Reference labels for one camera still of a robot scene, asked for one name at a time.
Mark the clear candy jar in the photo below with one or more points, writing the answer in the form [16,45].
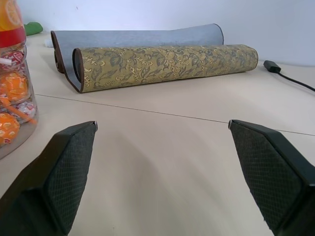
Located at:
[13,81]

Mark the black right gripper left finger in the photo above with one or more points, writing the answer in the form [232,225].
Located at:
[49,182]

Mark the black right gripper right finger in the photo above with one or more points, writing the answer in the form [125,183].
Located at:
[273,177]

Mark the green cloth object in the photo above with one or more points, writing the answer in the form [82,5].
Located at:
[33,27]

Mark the rolled gold brocade scroll mat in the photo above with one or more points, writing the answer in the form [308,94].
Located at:
[157,61]

